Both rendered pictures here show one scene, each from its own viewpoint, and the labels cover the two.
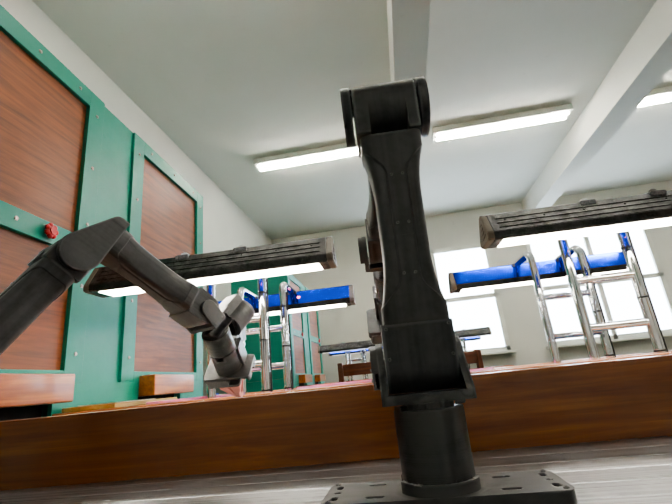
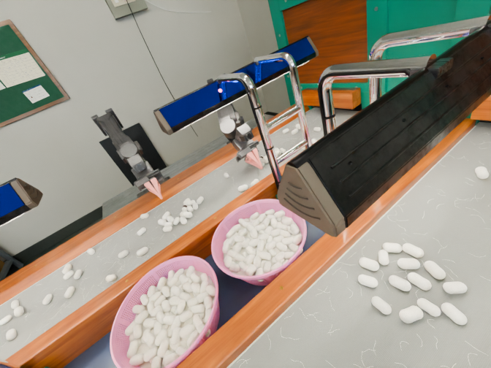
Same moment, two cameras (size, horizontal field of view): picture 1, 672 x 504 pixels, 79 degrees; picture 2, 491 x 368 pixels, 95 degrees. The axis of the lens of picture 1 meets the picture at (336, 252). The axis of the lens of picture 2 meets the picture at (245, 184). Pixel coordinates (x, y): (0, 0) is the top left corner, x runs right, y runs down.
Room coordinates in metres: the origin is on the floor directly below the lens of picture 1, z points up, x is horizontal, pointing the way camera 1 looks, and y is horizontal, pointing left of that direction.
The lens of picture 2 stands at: (1.63, -0.16, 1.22)
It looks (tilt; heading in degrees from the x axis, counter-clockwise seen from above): 33 degrees down; 153
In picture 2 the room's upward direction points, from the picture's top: 22 degrees counter-clockwise
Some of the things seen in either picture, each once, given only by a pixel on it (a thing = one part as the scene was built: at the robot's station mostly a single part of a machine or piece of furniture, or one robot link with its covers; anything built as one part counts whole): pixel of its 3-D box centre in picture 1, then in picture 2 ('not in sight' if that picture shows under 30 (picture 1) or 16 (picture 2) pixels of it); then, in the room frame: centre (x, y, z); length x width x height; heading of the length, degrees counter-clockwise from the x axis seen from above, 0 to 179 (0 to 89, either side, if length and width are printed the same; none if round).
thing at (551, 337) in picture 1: (561, 318); not in sight; (1.36, -0.70, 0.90); 0.20 x 0.19 x 0.45; 84
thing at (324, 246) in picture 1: (210, 266); (243, 79); (0.98, 0.31, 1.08); 0.62 x 0.08 x 0.07; 84
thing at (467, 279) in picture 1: (537, 271); not in sight; (1.44, -0.71, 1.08); 0.62 x 0.08 x 0.07; 84
